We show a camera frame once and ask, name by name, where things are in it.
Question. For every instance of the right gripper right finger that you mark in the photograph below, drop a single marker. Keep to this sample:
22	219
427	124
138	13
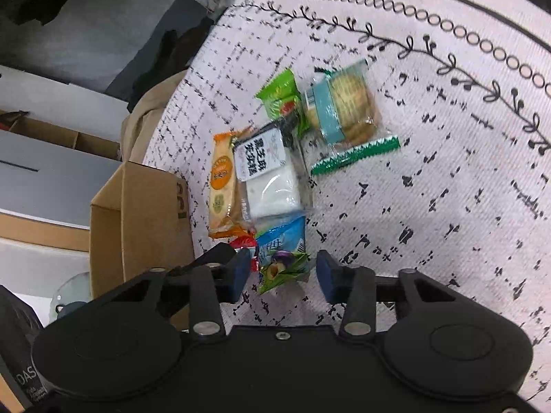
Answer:
330	277

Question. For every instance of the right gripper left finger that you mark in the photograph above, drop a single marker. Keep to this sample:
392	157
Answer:
236	275

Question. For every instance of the blue green olive snack packet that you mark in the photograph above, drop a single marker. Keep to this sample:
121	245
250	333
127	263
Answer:
282	255

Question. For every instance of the bright green snack packet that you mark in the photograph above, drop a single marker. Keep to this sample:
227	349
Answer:
280	97

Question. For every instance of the orange cracker packet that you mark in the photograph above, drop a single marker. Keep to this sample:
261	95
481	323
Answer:
225	217

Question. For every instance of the red white snack packet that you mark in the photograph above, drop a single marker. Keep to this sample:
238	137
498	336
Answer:
250	243

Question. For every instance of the brown cardboard box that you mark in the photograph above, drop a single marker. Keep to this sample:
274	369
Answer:
140	219

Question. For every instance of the white rice cake packet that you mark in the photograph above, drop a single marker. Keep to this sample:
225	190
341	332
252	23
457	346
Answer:
271	172

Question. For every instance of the beige blanket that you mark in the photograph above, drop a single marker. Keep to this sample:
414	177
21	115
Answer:
138	127

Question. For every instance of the teal green biscuit packet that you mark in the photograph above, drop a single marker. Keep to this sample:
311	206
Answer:
340	108

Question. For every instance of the grey wardrobe cabinet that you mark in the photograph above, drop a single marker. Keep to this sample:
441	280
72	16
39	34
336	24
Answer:
54	159

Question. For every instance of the white black patterned bedspread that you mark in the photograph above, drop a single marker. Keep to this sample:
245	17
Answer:
463	84

